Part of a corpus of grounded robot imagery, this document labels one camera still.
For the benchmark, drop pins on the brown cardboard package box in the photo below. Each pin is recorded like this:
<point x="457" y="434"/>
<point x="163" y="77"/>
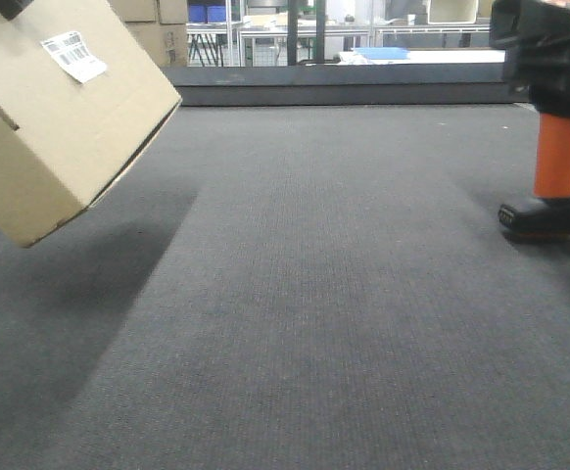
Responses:
<point x="80" y="100"/>

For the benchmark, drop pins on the white background workbench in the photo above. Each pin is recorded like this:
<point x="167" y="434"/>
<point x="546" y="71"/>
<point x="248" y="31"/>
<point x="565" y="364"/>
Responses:
<point x="434" y="56"/>

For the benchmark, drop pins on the blue storage bins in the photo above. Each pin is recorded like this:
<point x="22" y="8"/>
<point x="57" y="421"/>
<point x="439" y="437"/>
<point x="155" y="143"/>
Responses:
<point x="206" y="14"/>

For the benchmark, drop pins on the large stacked cardboard boxes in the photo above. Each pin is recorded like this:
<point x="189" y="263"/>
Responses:
<point x="160" y="26"/>

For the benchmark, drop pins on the blue tray on table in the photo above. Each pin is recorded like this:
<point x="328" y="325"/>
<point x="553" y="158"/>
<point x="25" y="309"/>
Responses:
<point x="382" y="53"/>

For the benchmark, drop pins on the black gripper holding scanner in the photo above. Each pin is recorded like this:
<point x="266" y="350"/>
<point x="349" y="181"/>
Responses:
<point x="535" y="36"/>

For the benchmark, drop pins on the dark grey raised table edge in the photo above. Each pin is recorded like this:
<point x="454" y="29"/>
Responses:
<point x="342" y="85"/>

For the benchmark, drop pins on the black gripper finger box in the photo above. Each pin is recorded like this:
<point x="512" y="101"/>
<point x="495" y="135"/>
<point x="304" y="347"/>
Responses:
<point x="10" y="9"/>

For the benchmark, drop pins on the orange black barcode scanner gun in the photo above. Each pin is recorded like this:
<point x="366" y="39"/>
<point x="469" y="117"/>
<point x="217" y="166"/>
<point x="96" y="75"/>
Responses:
<point x="547" y="212"/>

